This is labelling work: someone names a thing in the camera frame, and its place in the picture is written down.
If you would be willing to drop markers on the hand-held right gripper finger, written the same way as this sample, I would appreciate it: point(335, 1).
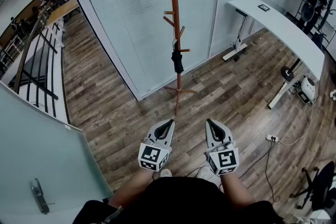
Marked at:
point(225, 133)
point(209, 133)

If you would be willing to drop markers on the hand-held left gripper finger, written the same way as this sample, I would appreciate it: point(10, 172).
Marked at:
point(152, 129)
point(171, 135)

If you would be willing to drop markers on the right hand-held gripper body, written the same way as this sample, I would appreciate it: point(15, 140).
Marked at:
point(224, 160)

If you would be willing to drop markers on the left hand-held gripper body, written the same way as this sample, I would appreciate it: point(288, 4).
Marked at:
point(152, 156)

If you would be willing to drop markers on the black umbrella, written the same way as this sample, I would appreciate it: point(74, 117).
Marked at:
point(178, 63)

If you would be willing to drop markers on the person's left forearm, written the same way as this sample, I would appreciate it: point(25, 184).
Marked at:
point(131, 189)

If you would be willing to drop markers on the person's right forearm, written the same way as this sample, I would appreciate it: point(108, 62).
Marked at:
point(233, 191)

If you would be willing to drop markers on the person's left white shoe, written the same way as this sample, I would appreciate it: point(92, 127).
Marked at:
point(166, 173)

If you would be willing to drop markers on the person's white shoe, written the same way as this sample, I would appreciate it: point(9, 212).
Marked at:
point(166, 173)
point(206, 173)

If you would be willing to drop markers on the person's right white shoe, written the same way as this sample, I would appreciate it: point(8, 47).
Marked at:
point(206, 173)

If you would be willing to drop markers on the white power strip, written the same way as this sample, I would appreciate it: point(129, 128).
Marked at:
point(271, 138)

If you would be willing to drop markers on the person's black clothing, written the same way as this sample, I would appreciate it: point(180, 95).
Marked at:
point(178, 202)

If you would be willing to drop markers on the black power adapter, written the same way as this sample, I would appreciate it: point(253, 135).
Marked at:
point(236, 59)

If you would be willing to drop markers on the black round stand base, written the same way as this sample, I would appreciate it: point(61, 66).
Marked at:
point(286, 72)

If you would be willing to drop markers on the white rounded appliance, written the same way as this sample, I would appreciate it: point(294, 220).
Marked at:
point(308, 85)

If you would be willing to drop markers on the black office chair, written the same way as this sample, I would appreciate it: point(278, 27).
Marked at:
point(323, 186)

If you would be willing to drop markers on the frosted glass door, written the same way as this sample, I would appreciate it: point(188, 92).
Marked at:
point(39, 144)

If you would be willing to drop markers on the black desk control panel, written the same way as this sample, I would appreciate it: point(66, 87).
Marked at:
point(241, 12)

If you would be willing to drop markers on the white standing desk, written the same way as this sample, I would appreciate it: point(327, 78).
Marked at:
point(283, 26)

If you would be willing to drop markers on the black framed picture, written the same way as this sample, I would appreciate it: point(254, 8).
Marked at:
point(263, 7)

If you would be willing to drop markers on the black metal railing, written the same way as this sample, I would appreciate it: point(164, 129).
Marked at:
point(39, 60)

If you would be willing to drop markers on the round grey object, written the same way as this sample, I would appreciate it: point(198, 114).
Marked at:
point(307, 11)

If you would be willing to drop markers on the long wooden counter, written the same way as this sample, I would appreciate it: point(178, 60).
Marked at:
point(63, 10)

